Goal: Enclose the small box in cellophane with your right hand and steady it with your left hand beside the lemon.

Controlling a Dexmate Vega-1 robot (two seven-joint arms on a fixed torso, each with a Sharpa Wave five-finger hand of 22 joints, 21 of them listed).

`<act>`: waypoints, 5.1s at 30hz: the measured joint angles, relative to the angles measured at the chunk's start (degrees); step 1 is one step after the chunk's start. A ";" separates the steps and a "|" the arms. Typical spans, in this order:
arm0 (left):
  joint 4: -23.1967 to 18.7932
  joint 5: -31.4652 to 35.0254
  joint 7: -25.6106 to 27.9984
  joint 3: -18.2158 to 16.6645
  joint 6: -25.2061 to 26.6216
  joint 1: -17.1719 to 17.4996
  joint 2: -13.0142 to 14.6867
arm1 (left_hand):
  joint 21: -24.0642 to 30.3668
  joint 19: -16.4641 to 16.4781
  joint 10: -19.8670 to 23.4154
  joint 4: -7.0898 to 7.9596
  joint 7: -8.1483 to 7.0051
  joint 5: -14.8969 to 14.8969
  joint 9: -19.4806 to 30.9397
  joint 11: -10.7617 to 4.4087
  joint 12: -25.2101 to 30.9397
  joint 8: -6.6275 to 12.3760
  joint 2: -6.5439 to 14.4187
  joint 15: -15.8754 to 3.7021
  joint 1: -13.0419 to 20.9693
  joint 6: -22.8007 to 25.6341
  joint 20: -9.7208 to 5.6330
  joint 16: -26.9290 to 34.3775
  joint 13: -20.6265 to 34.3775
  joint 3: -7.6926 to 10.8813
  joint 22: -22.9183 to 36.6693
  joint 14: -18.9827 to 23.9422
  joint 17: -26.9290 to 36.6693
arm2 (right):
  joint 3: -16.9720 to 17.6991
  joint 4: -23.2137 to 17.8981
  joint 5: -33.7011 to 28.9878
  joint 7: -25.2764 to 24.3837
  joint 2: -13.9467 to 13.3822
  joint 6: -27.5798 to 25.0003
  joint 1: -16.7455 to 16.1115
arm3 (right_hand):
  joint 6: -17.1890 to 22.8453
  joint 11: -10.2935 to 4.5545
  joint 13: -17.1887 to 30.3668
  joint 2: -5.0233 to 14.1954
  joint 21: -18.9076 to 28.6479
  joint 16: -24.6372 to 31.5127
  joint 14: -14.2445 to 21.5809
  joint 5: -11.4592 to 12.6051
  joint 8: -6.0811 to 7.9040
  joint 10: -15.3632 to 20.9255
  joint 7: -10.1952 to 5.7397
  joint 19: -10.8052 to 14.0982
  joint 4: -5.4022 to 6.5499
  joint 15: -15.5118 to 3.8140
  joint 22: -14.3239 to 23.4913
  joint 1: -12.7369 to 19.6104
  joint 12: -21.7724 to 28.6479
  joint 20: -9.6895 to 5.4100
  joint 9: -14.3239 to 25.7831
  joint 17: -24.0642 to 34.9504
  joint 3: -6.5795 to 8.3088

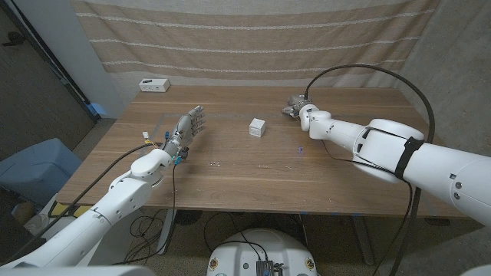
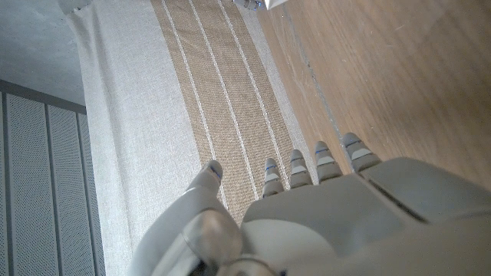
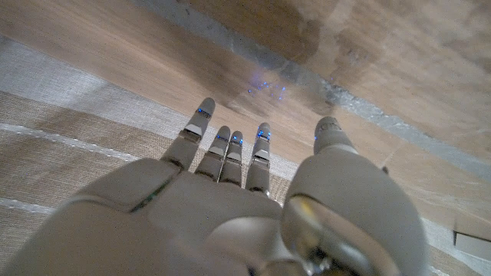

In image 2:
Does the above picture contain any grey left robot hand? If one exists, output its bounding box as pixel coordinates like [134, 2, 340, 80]
[126, 133, 491, 276]

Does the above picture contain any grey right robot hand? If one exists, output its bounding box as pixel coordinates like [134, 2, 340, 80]
[233, 0, 265, 12]

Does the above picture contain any small white box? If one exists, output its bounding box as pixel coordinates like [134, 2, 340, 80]
[263, 0, 289, 11]

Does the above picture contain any beige striped backdrop cloth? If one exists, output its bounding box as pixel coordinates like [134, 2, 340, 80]
[57, 0, 319, 276]

